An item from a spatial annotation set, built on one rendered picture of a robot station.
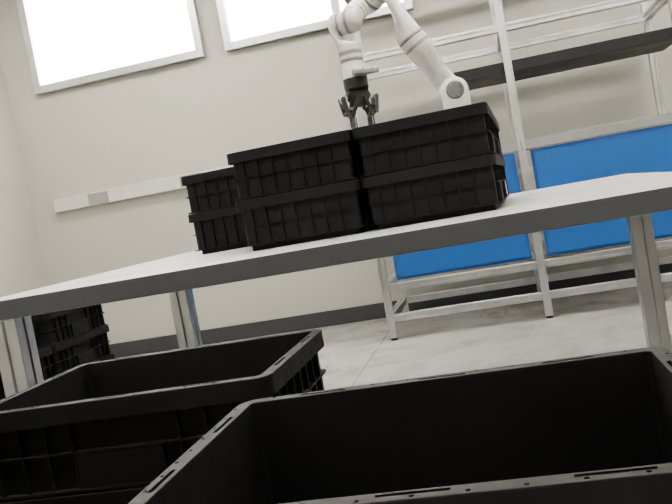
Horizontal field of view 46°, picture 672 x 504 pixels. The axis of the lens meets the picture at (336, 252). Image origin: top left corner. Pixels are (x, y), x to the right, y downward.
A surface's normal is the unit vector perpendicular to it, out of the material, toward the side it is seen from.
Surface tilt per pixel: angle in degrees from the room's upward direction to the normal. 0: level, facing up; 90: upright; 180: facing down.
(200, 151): 90
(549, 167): 90
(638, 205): 90
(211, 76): 90
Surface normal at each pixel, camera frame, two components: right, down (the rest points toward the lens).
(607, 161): -0.19, 0.09
